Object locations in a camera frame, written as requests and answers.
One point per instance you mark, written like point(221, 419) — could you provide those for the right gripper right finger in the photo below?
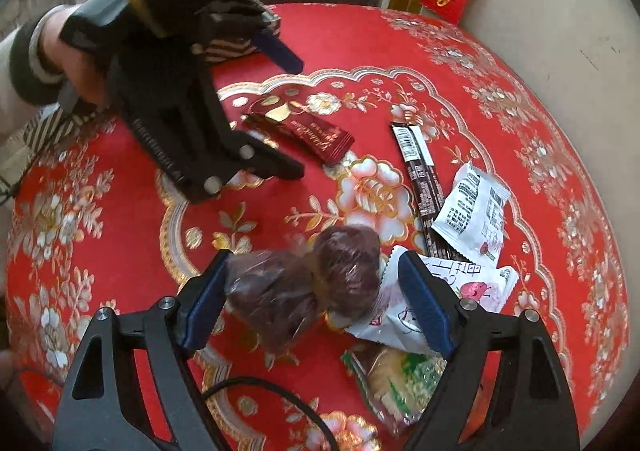
point(531, 407)

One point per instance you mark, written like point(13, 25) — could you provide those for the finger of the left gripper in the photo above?
point(274, 49)
point(249, 154)

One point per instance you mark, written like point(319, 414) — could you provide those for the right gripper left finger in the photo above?
point(102, 406)

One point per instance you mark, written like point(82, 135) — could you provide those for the dark red gold packet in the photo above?
point(327, 142)

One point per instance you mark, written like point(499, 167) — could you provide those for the green yellow clear snack bag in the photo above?
point(395, 385)

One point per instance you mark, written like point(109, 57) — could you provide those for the clear bag of red dates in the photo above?
point(279, 295)

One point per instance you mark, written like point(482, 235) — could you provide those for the white pink strawberry packet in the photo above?
point(419, 297)

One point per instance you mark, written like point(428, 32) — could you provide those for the dark brown snack bar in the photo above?
point(426, 188)

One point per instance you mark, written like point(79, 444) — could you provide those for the white grey snack packet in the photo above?
point(471, 220)

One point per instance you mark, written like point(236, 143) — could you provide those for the grey striped sleeve forearm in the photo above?
point(26, 85)

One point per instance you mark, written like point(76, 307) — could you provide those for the person's left hand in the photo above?
point(77, 66)

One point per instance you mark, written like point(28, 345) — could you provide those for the striped white storage box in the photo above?
point(166, 97)

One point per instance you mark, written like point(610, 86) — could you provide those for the red floral tablecloth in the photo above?
point(96, 223)

